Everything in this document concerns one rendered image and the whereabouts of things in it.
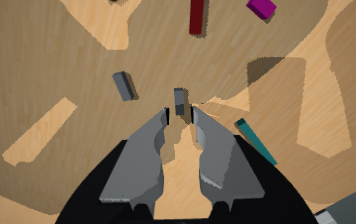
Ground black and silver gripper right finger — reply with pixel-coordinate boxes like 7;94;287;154
191;106;319;224

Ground turquoise rod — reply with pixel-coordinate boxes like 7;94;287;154
236;118;278;165

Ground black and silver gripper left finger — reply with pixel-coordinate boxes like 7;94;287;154
55;107;169;224

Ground dark red rod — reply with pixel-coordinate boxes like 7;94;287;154
189;0;204;35

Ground grey rod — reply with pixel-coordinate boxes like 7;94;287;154
174;88;184;115
112;71;134;102

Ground magenta rod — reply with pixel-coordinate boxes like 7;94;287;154
247;0;277;20

